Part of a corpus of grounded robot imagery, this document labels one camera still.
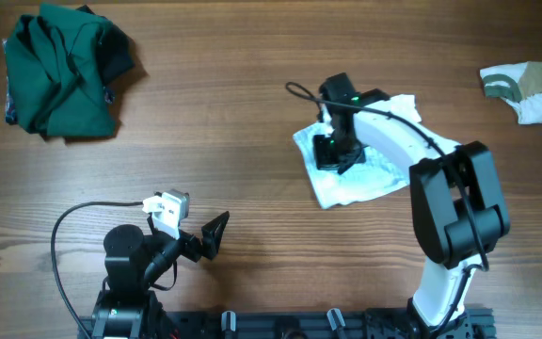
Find light blue striped baby pants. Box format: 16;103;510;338
293;107;409;209

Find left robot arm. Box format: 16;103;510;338
89;211;230;339

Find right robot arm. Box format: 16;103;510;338
295;73;510;338

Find white olive tan folded garment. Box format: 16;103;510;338
479;61;542;125

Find blue patterned cloth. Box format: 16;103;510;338
1;38;19;125

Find green cloth bag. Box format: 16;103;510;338
5;4;116;137

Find right black cable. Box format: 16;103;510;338
284;81;490;331

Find black cable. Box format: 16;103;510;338
50;201;146;339
284;81;490;331

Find left black cable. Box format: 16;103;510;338
50;201;146;339

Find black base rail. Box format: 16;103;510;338
77;307;496;339

